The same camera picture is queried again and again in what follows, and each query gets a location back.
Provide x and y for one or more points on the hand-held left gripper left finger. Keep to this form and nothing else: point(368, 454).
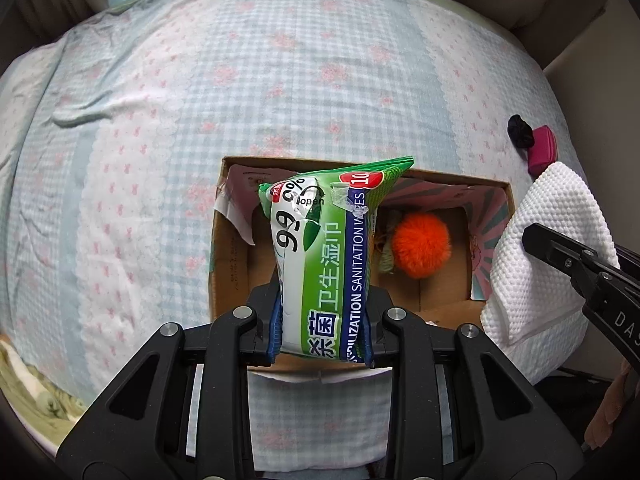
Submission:
point(273, 332)

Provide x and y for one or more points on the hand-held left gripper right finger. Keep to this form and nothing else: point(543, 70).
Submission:
point(369, 332)

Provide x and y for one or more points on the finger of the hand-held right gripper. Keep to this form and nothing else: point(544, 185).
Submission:
point(560, 255)

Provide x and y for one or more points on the white waffle towel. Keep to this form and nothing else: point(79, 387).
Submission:
point(540, 280)

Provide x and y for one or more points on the cardboard box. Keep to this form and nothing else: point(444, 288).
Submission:
point(235, 280)

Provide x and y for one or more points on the green white wet wipes packet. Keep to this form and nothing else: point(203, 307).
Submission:
point(320, 270)

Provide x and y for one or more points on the yellow green yarn bundle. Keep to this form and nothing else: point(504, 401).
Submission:
point(384, 255)

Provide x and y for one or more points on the pink fuzzy cloth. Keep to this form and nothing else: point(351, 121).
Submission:
point(612, 410)

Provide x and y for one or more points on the orange fluffy pompom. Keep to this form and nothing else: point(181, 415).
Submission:
point(421, 245)

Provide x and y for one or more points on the black hair scrunchie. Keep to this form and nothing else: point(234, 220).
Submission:
point(520, 131)

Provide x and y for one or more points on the floral gingham bed sheet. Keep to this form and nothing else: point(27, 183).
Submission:
point(175, 135)

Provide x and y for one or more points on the green fleece blanket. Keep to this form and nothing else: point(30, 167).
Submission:
point(35, 395)

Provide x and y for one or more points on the beige cushion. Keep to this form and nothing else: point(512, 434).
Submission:
point(520, 0)

